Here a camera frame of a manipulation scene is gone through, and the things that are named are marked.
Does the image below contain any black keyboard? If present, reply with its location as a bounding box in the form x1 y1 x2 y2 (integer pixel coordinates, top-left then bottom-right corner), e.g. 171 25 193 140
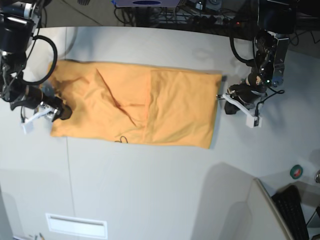
271 185 310 240

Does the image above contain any green tape roll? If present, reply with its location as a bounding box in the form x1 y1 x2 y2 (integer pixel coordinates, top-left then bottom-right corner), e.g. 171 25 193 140
289 164 304 180

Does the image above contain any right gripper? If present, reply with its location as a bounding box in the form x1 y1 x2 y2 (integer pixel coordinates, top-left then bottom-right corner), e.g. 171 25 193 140
9 86 73 122

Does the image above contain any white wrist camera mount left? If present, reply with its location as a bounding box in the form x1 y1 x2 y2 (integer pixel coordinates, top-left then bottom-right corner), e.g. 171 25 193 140
216 93 263 129

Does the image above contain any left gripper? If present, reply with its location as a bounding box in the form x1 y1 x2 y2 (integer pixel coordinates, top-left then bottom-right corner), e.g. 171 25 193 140
224 82 267 115

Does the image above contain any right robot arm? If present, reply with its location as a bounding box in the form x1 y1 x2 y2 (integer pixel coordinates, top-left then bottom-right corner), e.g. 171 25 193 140
0 0 73 122

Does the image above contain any white paper label on table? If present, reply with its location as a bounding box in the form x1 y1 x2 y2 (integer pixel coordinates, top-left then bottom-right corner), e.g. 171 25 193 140
45 213 108 240

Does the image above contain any orange yellow t-shirt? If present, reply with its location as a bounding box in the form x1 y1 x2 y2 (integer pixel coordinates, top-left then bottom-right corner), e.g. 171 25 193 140
49 60 222 149

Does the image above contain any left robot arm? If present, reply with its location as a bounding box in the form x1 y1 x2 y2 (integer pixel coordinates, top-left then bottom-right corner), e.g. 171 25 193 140
224 0 298 118

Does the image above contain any black power strip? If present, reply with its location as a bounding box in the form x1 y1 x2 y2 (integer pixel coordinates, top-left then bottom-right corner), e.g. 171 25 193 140
190 15 235 28

